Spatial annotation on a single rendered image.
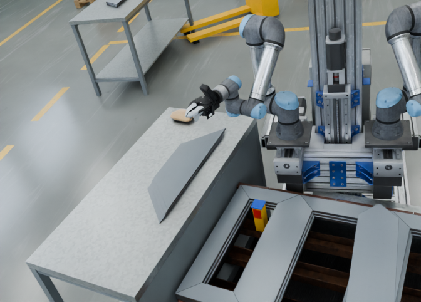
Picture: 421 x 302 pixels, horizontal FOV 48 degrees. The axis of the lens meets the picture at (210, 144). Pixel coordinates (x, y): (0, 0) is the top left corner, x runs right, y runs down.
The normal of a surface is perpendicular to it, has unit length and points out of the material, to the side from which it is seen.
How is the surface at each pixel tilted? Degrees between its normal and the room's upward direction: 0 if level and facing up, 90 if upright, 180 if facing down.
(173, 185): 0
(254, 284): 0
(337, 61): 90
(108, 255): 0
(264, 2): 90
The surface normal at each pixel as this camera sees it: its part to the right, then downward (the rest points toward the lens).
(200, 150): -0.18, -0.80
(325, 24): -0.25, 0.59
